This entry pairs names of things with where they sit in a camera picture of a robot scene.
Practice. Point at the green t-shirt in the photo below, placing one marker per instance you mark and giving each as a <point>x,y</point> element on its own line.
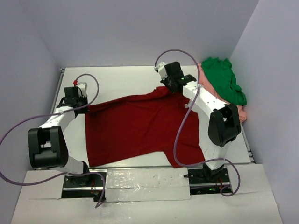
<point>219,78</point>

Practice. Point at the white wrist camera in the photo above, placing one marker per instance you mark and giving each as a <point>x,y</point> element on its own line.
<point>160,69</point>
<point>82,89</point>

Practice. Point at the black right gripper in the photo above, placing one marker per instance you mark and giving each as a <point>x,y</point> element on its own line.
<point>170,84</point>

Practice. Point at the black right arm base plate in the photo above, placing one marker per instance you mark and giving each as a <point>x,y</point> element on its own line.
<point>203,181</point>

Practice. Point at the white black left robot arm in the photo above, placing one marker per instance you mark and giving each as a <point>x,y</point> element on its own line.
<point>47,146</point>

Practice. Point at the salmon pink t-shirt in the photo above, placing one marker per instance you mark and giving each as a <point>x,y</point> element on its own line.
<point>240,114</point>

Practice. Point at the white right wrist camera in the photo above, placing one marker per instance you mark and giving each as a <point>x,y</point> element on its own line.
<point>160,69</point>

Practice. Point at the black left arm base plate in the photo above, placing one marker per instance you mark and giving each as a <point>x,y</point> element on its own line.
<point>90,186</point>

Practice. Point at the white cardboard front cover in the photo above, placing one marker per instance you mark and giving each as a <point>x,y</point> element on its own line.
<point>153,196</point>

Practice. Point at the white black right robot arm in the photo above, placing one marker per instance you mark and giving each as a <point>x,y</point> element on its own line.
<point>218,122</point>

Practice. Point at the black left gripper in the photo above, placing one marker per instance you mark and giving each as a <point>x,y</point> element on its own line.
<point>81,107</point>

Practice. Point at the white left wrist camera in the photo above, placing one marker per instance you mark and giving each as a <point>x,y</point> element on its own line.
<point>82,89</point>

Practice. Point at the red t-shirt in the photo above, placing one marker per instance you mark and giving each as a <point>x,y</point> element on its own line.
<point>141,124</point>

